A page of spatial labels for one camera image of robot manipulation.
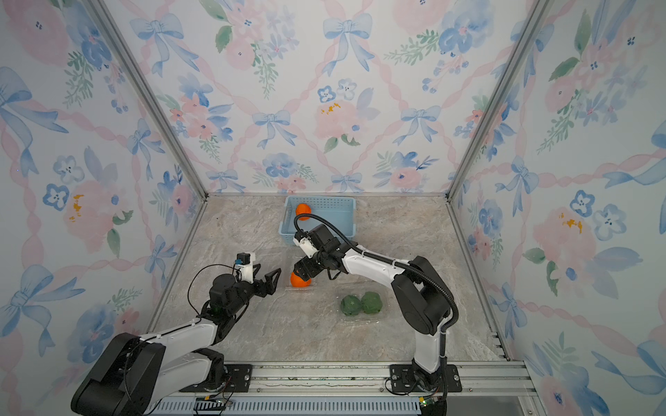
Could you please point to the left aluminium corner post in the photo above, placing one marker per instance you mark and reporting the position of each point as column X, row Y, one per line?
column 103, row 18

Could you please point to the clear container of oranges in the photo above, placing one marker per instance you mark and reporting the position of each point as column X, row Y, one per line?
column 290, row 288

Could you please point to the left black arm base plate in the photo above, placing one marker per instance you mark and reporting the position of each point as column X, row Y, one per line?
column 236, row 379

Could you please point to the right aluminium corner post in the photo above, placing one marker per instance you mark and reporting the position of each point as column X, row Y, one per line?
column 527, row 34

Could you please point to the green orange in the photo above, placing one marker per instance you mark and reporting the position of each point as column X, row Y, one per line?
column 351, row 306
column 372, row 303

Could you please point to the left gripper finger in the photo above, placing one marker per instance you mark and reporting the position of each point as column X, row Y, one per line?
column 267, row 289
column 272, row 277

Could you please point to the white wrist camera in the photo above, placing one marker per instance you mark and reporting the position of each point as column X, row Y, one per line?
column 245, row 265
column 304, row 242

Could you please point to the aluminium mounting rail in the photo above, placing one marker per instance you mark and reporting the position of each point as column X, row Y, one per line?
column 488, row 388

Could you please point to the clear container of green fruit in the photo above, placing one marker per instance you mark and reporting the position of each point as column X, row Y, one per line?
column 362, row 318

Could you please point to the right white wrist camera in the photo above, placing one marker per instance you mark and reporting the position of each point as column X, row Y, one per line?
column 304, row 242

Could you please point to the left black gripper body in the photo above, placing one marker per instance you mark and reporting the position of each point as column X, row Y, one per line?
column 246, row 292

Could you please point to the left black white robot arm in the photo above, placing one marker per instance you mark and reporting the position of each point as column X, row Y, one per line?
column 135, row 372

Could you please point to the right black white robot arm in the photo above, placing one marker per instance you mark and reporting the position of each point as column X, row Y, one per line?
column 426, row 303

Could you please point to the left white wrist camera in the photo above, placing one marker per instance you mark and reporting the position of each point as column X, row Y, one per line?
column 245, row 265

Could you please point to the light blue plastic basket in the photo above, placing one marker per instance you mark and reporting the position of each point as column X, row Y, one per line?
column 339, row 211

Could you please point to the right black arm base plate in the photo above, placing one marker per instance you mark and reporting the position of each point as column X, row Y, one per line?
column 409, row 378

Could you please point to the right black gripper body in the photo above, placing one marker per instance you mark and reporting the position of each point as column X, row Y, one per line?
column 307, row 265

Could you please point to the aluminium corner post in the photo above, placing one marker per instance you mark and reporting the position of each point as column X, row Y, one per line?
column 103, row 18
column 527, row 34

